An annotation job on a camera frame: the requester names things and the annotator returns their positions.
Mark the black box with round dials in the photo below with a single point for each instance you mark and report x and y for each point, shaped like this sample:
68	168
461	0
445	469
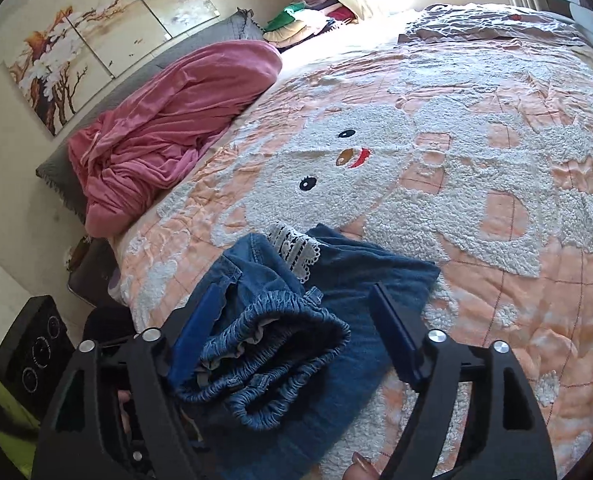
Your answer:
36	355

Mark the pile of colourful clothes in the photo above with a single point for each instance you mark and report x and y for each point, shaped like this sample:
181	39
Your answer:
301	20

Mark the green cloth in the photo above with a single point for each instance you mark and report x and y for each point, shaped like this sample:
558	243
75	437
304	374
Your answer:
1	410

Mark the grey quilted blanket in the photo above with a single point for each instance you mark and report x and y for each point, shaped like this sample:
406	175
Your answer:
491	25

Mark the pink blanket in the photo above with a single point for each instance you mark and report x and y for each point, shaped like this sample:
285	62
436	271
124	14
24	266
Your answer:
176	110

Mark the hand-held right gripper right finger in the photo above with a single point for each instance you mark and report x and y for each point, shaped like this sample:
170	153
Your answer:
396	330

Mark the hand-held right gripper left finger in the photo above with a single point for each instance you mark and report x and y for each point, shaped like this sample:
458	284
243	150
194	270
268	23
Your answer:
201	320

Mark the peach snowman bedspread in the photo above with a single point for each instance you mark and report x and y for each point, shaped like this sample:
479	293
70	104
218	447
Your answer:
476	160

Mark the blossom tree painting panel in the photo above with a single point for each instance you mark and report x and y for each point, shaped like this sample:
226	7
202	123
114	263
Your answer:
51	70
121	20
181	2

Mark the blue pants with lace trim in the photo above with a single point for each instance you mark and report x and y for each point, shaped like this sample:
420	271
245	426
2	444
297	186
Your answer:
366	270

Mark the person's right hand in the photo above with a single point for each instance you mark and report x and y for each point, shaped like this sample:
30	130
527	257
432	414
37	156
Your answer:
361	467

